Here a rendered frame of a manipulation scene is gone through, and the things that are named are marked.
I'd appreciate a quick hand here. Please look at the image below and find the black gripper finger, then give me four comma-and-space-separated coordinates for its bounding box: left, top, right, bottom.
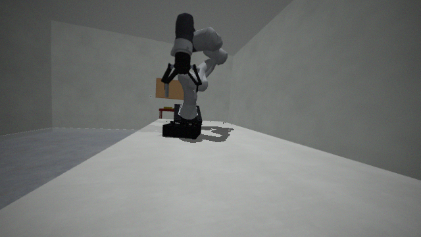
161, 63, 180, 97
183, 64, 202, 99

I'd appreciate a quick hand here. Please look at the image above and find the black lighting desk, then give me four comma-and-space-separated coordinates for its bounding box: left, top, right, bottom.
162, 121, 201, 139

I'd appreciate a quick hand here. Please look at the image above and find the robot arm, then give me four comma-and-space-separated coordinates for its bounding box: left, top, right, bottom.
170, 13, 228, 119

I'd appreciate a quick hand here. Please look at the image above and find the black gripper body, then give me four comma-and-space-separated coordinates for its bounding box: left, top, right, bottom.
174, 52, 191, 74

